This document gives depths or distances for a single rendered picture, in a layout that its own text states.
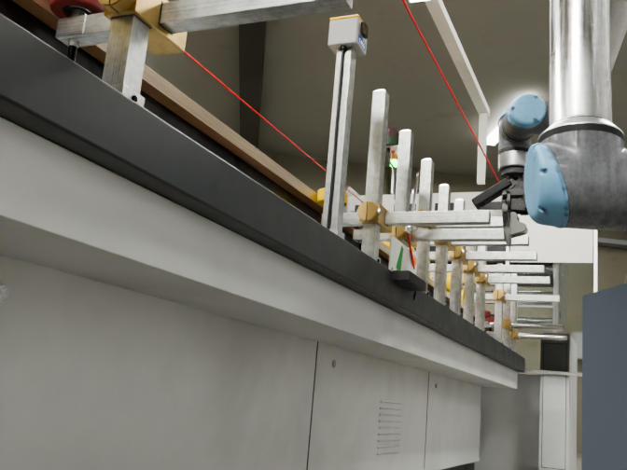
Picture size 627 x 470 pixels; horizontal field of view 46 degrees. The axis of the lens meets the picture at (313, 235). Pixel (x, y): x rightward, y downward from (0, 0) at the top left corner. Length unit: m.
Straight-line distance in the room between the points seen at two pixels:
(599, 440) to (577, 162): 0.48
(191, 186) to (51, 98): 0.28
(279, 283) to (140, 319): 0.26
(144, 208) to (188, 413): 0.60
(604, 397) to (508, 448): 3.29
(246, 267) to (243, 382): 0.49
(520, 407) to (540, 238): 1.02
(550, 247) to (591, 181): 3.25
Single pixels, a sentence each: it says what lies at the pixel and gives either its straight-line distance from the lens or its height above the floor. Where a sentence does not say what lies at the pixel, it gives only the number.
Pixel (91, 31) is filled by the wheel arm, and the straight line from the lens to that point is 1.09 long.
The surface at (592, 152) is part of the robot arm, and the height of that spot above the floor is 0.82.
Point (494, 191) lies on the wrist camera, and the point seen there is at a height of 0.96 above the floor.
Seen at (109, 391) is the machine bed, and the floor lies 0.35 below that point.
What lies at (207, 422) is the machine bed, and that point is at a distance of 1.56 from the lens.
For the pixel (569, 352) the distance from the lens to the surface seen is 4.49.
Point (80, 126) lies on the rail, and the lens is 0.85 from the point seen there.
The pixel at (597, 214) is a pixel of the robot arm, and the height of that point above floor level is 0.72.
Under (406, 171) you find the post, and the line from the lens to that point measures 2.11.
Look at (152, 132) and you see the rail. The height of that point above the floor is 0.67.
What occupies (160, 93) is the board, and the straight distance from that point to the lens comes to 1.36.
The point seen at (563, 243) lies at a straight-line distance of 4.58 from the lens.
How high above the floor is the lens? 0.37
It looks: 13 degrees up
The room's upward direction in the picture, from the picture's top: 5 degrees clockwise
